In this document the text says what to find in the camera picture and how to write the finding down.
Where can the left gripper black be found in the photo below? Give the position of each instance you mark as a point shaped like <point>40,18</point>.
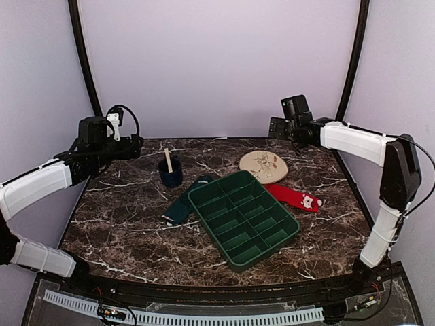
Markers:
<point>126,153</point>

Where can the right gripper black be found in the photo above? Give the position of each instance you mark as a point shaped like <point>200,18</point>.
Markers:
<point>281,134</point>

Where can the red santa sock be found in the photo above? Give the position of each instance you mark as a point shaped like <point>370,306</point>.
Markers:
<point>294,198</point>

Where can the green compartment tray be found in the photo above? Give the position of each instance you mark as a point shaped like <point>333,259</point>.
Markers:
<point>243,220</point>

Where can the dark green sock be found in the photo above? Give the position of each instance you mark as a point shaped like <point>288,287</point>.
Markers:
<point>179,211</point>

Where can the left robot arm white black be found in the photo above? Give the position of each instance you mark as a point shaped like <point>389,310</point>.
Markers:
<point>64,170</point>

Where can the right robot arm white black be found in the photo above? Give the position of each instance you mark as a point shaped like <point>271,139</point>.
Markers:
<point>400,179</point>

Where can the beige decorated plate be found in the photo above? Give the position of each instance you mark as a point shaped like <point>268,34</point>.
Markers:
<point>265,166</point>

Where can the wooden stick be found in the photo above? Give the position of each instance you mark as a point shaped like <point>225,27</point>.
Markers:
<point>168,160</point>

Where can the dark blue mug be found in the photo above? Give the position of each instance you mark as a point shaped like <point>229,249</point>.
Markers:
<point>171,179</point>

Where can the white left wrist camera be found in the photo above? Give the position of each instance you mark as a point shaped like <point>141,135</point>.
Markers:
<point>114,118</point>

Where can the left black frame post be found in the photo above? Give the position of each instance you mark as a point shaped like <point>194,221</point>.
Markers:
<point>82,54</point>

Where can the black frame post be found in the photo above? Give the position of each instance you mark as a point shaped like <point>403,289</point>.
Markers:
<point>354,59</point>
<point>82,54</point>

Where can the right black frame post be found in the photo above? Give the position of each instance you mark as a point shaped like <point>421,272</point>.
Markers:
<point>354,59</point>

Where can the black front rail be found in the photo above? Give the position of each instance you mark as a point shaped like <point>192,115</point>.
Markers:
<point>329,290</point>

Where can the white slotted cable duct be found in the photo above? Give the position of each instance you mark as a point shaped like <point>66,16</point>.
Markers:
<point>182,315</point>

